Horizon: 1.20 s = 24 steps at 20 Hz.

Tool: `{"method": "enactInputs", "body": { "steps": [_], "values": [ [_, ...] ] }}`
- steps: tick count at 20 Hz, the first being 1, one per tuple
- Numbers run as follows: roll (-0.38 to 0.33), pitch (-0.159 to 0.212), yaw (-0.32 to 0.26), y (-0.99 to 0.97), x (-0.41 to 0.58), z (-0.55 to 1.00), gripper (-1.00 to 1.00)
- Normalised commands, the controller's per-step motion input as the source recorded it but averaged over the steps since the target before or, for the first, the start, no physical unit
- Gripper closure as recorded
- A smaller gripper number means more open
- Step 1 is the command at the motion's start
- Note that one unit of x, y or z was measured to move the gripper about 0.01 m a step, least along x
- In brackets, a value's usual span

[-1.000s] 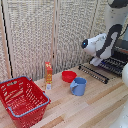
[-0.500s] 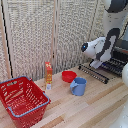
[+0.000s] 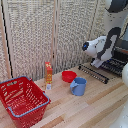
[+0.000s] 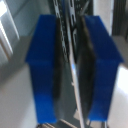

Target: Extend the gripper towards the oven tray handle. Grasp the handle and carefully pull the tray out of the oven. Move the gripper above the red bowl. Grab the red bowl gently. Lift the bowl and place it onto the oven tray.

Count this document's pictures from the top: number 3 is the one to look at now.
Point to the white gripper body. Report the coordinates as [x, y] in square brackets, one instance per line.
[97, 62]

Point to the red bowl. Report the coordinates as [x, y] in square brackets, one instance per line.
[68, 76]

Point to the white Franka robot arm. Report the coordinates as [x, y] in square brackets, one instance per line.
[110, 40]

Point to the black toaster oven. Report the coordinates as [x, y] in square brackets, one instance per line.
[121, 56]

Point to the black dish rack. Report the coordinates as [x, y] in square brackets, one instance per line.
[94, 73]

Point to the blue mug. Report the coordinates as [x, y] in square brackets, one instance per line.
[78, 86]

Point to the orange carton box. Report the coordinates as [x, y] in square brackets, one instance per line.
[48, 73]

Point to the red plastic shopping basket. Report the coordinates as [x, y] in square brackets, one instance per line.
[21, 100]

